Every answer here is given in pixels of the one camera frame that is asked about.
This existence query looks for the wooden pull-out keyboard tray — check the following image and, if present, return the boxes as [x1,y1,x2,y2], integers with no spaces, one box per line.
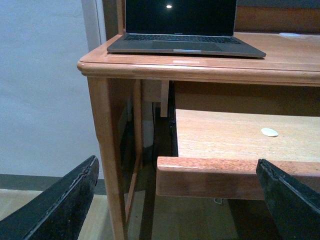
[156,109,320,200]

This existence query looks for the white round desk grommet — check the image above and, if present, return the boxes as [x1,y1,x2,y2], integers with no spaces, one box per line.
[278,32,301,38]

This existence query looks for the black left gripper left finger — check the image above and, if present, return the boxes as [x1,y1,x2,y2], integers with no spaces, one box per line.
[0,155,99,240]

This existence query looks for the grey open laptop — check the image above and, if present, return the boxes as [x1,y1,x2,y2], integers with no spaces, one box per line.
[107,0,266,58]

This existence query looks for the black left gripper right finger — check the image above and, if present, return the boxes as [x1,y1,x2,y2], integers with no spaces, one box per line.
[256,159,320,240]

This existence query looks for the white round sticker on tray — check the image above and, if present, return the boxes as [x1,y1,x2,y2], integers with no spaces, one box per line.
[261,127,279,138]

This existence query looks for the wooden desk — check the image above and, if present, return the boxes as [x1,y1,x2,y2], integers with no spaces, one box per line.
[77,0,320,240]

